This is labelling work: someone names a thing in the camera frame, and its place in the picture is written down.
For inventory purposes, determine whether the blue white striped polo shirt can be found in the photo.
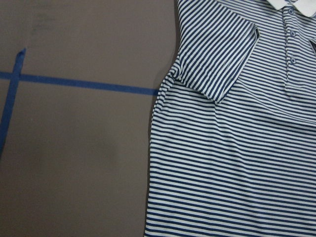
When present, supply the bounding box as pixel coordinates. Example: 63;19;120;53
144;0;316;237

